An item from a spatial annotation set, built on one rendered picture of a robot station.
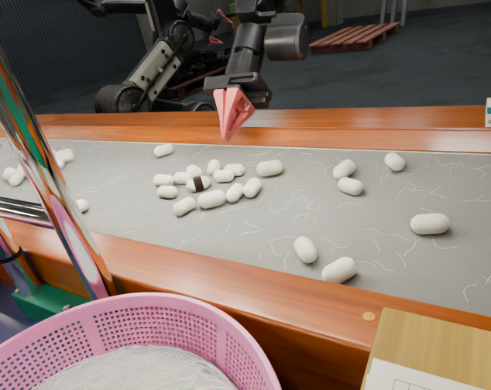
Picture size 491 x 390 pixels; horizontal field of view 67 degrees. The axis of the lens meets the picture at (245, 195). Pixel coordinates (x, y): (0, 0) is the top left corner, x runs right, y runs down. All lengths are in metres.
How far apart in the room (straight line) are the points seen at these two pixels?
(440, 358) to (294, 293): 0.11
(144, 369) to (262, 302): 0.11
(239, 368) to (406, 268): 0.17
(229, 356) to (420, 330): 0.14
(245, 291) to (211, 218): 0.17
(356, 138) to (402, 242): 0.24
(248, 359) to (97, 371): 0.13
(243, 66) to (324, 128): 0.16
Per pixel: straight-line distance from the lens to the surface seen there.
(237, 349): 0.30
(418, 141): 0.58
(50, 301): 0.49
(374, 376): 0.24
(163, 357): 0.35
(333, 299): 0.30
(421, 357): 0.26
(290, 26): 0.65
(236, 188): 0.48
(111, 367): 0.36
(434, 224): 0.40
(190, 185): 0.53
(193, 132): 0.73
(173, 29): 1.31
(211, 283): 0.33
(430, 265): 0.37
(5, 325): 0.57
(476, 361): 0.26
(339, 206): 0.45
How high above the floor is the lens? 0.98
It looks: 29 degrees down
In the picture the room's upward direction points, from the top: 12 degrees counter-clockwise
